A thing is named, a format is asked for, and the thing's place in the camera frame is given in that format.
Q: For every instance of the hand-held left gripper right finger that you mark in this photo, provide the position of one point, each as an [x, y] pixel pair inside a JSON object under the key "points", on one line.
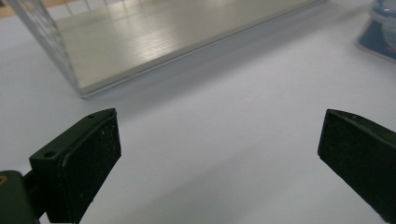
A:
{"points": [[361, 152]]}

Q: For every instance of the white metal mesh shelf rack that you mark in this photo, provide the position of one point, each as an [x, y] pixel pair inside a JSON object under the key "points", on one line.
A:
{"points": [[130, 40]]}

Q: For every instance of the blue and white packet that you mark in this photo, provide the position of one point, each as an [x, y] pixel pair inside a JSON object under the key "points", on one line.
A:
{"points": [[378, 31]]}

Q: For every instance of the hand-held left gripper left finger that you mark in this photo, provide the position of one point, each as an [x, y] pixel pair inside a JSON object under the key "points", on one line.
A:
{"points": [[77, 161]]}

